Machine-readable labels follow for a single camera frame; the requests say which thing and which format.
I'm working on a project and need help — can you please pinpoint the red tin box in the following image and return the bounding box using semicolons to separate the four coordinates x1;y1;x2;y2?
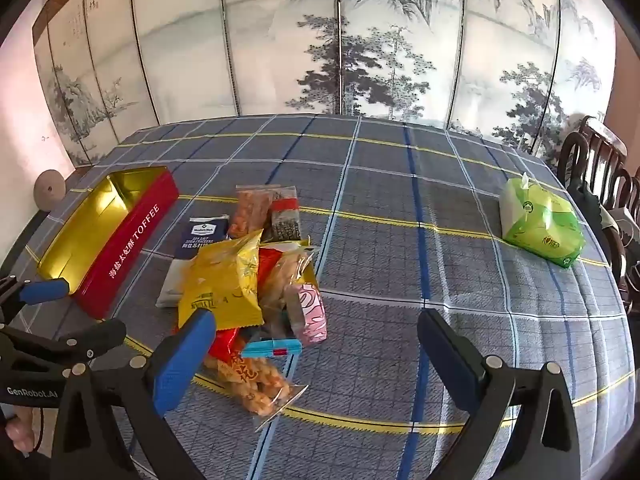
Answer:
37;165;180;321

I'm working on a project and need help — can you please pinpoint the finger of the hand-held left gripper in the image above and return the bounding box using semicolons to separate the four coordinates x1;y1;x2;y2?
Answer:
0;275;71;323
0;317;127;376

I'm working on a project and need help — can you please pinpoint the white snack packet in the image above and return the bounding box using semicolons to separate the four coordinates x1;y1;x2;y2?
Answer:
156;259;193;308

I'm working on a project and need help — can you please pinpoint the navy cracker packet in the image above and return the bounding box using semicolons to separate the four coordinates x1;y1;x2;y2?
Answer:
175;215;231;261

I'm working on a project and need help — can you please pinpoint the clear orange snack packet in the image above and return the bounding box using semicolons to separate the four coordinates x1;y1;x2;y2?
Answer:
227;185;281;241

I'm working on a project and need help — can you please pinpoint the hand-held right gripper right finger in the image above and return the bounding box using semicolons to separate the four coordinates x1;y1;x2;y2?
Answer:
417;308;596;480

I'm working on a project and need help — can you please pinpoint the yellow snack bag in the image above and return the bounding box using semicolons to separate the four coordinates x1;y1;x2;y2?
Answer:
177;230;265;333

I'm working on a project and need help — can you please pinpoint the clear fried snack packet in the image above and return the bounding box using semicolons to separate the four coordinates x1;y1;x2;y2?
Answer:
260;242;321;333

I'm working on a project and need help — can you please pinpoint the green tissue pack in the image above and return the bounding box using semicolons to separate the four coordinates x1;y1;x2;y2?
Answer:
501;172;586;269

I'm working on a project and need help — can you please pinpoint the dark packet with red band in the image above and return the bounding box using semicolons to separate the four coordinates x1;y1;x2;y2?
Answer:
260;186;303;243

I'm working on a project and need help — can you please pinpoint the round wooden disc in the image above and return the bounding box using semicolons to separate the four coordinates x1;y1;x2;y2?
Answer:
34;170;66;211

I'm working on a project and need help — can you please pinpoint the clear fried dough twist packet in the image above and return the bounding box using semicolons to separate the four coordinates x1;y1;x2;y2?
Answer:
202;337;310;431

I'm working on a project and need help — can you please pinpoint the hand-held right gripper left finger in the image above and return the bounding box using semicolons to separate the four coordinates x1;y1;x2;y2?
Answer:
50;308;218;480

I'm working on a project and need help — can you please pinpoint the blue plaid tablecloth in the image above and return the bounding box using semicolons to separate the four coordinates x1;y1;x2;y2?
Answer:
0;112;636;480

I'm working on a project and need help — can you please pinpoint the dark wooden chair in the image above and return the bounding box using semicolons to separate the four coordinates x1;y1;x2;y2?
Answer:
556;115;640;321

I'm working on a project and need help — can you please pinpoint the person's left hand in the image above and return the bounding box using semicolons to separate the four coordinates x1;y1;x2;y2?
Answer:
4;404;40;457

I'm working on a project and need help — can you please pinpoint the painted folding screen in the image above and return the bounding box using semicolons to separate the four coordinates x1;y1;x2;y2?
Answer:
32;0;616;166

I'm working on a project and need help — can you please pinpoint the red patterned packet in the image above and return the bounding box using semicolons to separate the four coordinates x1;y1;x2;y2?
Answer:
172;247;283;366

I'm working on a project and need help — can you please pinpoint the cyan snack packet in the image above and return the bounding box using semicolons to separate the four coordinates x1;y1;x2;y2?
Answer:
240;338;303;359

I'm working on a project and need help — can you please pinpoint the pink snack packet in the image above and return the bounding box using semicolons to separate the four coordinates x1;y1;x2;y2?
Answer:
287;282;328;346

